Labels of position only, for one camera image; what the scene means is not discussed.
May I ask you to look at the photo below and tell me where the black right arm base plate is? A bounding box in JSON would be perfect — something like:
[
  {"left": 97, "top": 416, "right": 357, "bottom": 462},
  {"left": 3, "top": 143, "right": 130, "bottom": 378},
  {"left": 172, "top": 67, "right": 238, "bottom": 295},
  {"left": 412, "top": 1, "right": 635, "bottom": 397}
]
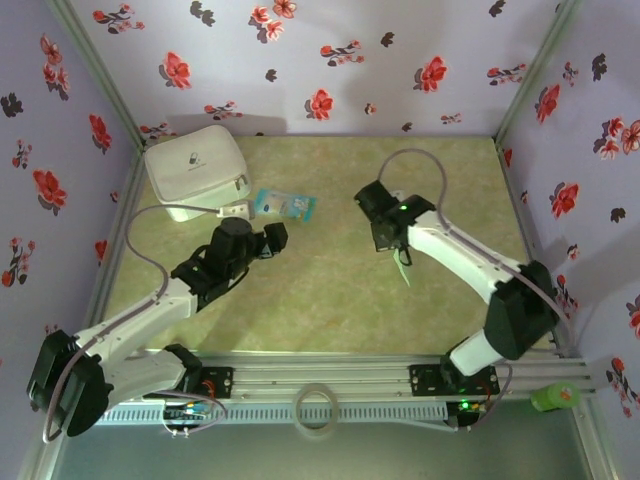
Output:
[{"left": 408, "top": 363, "right": 501, "bottom": 399}]

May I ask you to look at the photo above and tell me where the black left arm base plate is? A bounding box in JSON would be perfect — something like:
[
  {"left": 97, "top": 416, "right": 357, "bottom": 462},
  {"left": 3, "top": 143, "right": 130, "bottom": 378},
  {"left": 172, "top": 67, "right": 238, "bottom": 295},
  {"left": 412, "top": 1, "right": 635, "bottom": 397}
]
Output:
[{"left": 142, "top": 366, "right": 235, "bottom": 401}]

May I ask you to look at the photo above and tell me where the white zip pouch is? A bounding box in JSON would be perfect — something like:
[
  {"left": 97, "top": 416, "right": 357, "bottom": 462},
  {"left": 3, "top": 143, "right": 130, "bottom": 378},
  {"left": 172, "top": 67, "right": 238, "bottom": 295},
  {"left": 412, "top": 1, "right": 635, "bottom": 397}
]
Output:
[{"left": 143, "top": 124, "right": 251, "bottom": 224}]

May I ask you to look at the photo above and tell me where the clear tape roll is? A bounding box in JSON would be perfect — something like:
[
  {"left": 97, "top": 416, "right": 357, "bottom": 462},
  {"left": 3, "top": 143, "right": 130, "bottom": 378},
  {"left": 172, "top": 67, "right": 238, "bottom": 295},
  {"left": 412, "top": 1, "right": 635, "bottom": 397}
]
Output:
[{"left": 293, "top": 383, "right": 340, "bottom": 432}]

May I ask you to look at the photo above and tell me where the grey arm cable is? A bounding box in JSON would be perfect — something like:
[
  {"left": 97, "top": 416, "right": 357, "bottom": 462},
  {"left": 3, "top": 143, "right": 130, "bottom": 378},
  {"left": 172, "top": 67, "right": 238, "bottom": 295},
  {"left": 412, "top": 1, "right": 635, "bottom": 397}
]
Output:
[
  {"left": 42, "top": 202, "right": 231, "bottom": 444},
  {"left": 377, "top": 147, "right": 574, "bottom": 432}
]

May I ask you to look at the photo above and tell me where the pale green paper sheet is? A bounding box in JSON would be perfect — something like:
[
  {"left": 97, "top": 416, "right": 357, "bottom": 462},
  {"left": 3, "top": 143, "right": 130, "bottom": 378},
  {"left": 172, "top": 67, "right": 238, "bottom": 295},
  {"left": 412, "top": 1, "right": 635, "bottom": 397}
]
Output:
[{"left": 392, "top": 248, "right": 413, "bottom": 288}]

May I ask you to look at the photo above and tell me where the blue snack packet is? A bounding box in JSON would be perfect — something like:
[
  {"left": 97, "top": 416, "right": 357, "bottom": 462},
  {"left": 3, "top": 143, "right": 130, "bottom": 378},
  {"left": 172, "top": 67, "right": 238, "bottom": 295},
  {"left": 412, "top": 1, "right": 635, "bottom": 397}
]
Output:
[{"left": 253, "top": 187, "right": 319, "bottom": 227}]

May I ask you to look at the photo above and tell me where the grey slotted cable duct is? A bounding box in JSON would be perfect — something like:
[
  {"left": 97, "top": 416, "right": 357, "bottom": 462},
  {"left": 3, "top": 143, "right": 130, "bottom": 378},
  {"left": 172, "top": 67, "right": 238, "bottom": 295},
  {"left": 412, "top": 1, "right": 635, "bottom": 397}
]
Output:
[{"left": 94, "top": 403, "right": 449, "bottom": 426}]

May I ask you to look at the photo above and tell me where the grey right arm cable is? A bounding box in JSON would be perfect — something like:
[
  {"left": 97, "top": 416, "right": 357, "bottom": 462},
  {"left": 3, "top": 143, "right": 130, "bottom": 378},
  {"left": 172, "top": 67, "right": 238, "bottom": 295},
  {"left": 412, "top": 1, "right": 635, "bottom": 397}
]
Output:
[{"left": 377, "top": 147, "right": 574, "bottom": 432}]

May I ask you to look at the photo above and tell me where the aluminium frame post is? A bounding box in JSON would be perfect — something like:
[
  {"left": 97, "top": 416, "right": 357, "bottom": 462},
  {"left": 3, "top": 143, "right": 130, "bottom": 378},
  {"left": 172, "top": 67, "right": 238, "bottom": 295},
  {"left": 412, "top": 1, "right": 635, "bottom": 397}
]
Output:
[
  {"left": 47, "top": 0, "right": 149, "bottom": 364},
  {"left": 494, "top": 0, "right": 584, "bottom": 359}
]

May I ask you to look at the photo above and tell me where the aluminium frame rail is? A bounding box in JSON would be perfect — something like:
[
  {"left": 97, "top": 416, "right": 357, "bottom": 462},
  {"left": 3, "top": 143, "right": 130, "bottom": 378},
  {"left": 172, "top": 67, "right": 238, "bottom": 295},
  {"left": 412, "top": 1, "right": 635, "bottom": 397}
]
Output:
[{"left": 48, "top": 352, "right": 599, "bottom": 399}]

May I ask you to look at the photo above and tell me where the grey left arm cable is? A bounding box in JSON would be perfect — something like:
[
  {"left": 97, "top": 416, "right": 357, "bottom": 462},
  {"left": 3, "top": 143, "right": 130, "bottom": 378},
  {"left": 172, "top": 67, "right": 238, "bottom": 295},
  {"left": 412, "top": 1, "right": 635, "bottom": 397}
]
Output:
[{"left": 42, "top": 202, "right": 231, "bottom": 444}]

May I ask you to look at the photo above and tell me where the green plastic container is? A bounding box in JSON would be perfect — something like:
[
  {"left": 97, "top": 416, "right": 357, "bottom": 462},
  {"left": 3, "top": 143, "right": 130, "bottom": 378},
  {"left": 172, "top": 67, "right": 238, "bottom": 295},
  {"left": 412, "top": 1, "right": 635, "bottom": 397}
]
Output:
[{"left": 529, "top": 381, "right": 582, "bottom": 414}]

